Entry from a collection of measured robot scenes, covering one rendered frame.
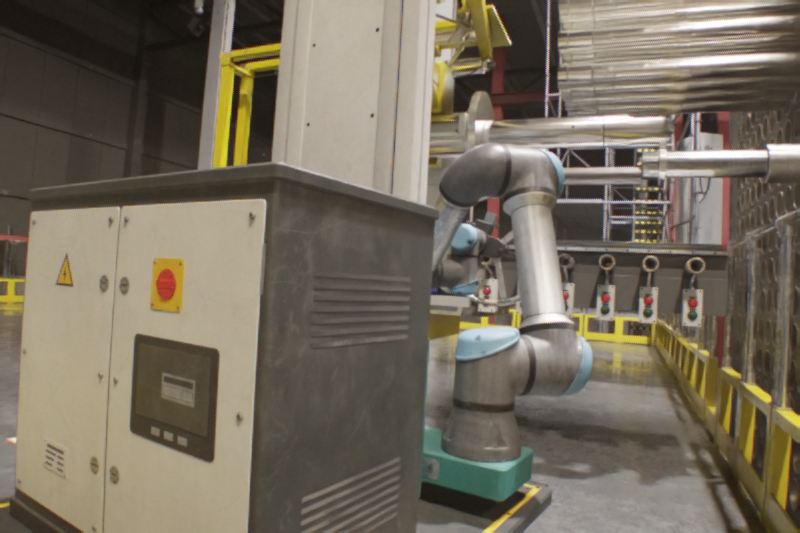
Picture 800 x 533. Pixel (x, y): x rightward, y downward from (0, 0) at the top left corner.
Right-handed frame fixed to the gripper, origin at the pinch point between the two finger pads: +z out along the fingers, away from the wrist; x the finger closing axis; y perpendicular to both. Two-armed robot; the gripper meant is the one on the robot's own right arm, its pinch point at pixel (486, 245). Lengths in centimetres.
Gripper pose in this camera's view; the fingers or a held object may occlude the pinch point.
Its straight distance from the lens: 181.1
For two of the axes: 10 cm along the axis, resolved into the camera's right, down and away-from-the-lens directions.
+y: -8.5, -3.3, 4.0
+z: 4.0, 0.6, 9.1
